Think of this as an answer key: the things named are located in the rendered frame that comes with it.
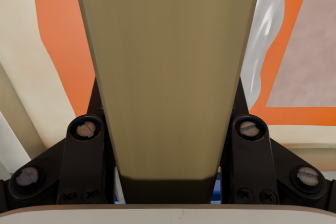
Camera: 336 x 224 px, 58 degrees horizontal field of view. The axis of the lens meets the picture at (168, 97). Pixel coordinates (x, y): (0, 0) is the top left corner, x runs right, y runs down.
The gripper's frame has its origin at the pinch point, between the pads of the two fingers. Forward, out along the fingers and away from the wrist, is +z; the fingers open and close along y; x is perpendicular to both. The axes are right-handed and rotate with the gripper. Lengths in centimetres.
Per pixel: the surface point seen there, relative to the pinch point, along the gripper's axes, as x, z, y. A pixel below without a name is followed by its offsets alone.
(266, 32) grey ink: -6.2, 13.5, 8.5
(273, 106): -16.6, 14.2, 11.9
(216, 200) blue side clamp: -29.1, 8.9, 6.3
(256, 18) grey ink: -4.8, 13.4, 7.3
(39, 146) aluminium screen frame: -22.9, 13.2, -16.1
